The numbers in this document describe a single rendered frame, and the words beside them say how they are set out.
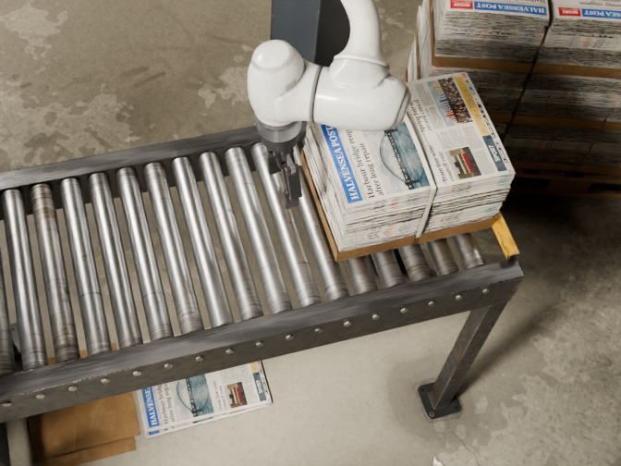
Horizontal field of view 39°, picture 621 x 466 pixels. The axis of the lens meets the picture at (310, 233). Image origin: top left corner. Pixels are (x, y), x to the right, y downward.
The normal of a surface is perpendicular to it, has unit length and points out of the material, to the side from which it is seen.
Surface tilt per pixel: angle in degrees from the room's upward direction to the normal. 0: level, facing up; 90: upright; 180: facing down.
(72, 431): 0
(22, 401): 90
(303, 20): 90
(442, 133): 1
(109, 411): 0
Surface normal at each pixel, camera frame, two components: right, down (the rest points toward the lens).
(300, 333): 0.28, 0.83
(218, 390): 0.08, -0.52
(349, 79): -0.13, -0.12
